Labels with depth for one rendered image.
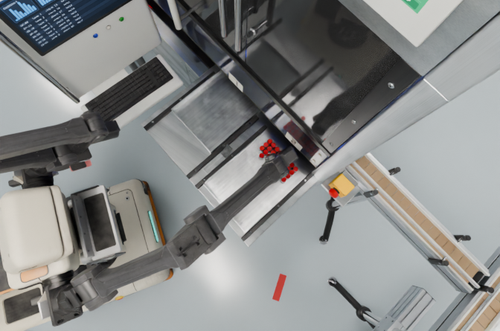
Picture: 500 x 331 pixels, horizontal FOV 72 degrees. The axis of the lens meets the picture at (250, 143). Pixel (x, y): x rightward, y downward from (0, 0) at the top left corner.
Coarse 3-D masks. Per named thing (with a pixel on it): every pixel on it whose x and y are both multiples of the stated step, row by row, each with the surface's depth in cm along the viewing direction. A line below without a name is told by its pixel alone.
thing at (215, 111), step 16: (208, 80) 153; (224, 80) 156; (192, 96) 153; (208, 96) 154; (224, 96) 154; (240, 96) 154; (176, 112) 151; (192, 112) 152; (208, 112) 152; (224, 112) 152; (240, 112) 152; (256, 112) 149; (192, 128) 150; (208, 128) 150; (224, 128) 150; (240, 128) 150; (208, 144) 148
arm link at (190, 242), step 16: (192, 224) 87; (176, 240) 82; (192, 240) 85; (208, 240) 88; (144, 256) 89; (160, 256) 84; (176, 256) 82; (192, 256) 84; (80, 272) 102; (96, 272) 96; (112, 272) 92; (128, 272) 89; (144, 272) 87; (96, 288) 95; (112, 288) 93; (96, 304) 96
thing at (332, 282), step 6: (330, 282) 217; (336, 282) 212; (336, 288) 211; (342, 288) 210; (342, 294) 208; (348, 294) 207; (348, 300) 206; (354, 300) 205; (354, 306) 204; (360, 306) 203; (360, 312) 202; (360, 318) 201; (372, 324) 202
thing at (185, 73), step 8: (160, 48) 217; (168, 48) 198; (168, 56) 213; (176, 56) 195; (168, 64) 232; (176, 64) 211; (184, 64) 194; (176, 72) 229; (184, 72) 210; (192, 72) 192; (184, 80) 228; (192, 80) 208
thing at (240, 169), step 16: (256, 144) 149; (240, 160) 147; (256, 160) 147; (224, 176) 145; (240, 176) 145; (304, 176) 143; (224, 192) 143; (272, 192) 144; (288, 192) 141; (256, 208) 142; (240, 224) 140
